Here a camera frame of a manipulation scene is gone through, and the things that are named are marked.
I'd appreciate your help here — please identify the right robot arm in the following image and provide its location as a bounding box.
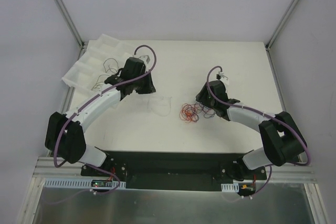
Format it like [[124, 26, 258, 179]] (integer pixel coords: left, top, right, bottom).
[[196, 80, 307, 179]]

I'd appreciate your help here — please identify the black wire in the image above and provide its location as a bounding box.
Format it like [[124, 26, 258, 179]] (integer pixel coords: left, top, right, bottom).
[[90, 74, 116, 92]]

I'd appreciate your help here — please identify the white cable duct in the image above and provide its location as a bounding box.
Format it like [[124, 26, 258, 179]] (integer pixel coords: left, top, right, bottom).
[[44, 178, 126, 190], [220, 183, 239, 193]]

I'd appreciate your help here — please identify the left white cable duct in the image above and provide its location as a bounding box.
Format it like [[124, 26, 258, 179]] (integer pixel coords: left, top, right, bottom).
[[44, 178, 126, 190]]

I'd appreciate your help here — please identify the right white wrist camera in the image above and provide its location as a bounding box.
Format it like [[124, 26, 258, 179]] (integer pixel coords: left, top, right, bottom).
[[216, 71, 229, 85]]

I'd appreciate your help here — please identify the white foam compartment tray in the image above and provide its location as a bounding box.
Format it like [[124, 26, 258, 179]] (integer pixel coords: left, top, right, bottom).
[[62, 34, 135, 97]]

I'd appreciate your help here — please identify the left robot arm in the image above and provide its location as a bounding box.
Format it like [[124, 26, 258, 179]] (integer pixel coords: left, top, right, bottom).
[[45, 55, 156, 176]]

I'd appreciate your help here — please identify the coloured wire bundle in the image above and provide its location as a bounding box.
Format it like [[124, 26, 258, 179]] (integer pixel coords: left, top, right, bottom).
[[178, 101, 216, 124]]

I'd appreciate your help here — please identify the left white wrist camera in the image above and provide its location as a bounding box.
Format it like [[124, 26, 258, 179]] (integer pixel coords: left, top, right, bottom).
[[139, 55, 151, 70]]

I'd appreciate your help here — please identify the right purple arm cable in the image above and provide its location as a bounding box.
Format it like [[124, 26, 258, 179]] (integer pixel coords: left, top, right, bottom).
[[206, 66, 312, 166]]

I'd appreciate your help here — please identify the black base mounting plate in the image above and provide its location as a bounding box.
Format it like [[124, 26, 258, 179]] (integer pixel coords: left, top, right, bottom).
[[81, 149, 274, 192]]

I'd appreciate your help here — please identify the right aluminium corner post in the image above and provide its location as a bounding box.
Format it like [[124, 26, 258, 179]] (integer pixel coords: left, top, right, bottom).
[[265, 0, 301, 51]]

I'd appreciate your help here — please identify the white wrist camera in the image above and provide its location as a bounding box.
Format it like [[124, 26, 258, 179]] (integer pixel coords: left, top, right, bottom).
[[139, 55, 151, 70], [216, 71, 229, 85]]

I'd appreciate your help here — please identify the right white cable duct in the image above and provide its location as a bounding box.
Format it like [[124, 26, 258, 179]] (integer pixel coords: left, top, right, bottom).
[[220, 183, 239, 193]]

